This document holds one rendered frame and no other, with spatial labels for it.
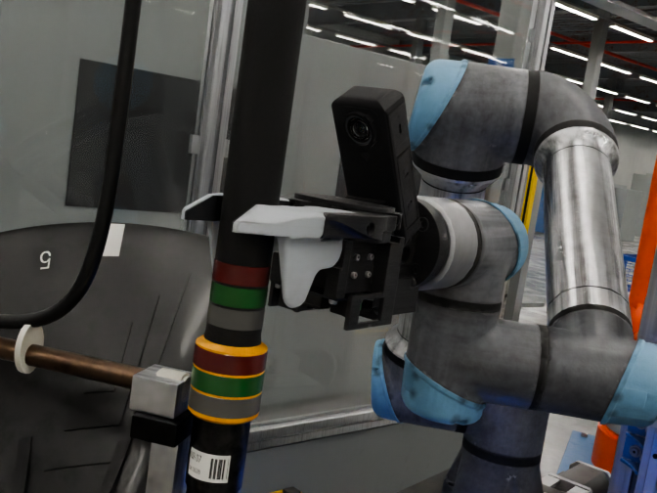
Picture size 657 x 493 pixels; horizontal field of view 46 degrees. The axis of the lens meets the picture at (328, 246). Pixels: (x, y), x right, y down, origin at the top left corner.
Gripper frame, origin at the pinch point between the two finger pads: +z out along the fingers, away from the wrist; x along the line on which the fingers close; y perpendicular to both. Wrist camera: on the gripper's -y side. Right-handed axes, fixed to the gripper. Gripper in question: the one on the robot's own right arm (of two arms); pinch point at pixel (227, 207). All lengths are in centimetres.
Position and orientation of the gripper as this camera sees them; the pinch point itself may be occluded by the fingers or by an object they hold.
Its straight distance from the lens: 44.7
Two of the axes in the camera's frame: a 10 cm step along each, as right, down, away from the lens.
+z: -6.1, 0.1, -7.9
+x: -7.8, -1.9, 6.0
